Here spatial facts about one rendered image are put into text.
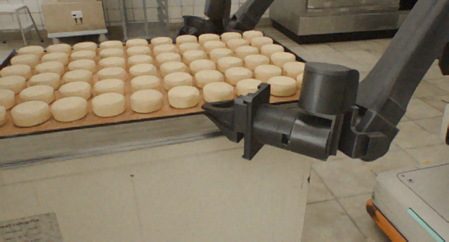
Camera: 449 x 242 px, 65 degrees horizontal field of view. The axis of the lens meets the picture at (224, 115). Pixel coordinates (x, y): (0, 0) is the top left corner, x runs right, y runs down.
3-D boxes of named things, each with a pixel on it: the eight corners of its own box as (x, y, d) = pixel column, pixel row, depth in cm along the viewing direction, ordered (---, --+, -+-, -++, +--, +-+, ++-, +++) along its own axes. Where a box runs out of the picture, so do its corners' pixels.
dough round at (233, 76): (220, 84, 64) (220, 74, 63) (230, 74, 68) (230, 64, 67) (246, 88, 63) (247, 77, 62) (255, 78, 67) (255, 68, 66)
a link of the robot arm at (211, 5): (243, 44, 100) (237, 32, 107) (252, 3, 94) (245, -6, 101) (202, 40, 97) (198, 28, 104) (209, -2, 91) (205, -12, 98)
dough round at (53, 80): (27, 93, 61) (23, 83, 60) (38, 82, 65) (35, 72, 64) (56, 92, 61) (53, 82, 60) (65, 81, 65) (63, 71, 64)
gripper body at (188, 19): (180, 15, 92) (196, 10, 98) (182, 53, 97) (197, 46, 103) (201, 18, 89) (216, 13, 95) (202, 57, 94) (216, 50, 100)
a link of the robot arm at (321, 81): (388, 158, 48) (346, 134, 55) (410, 74, 44) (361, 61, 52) (313, 165, 43) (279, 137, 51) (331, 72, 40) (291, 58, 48)
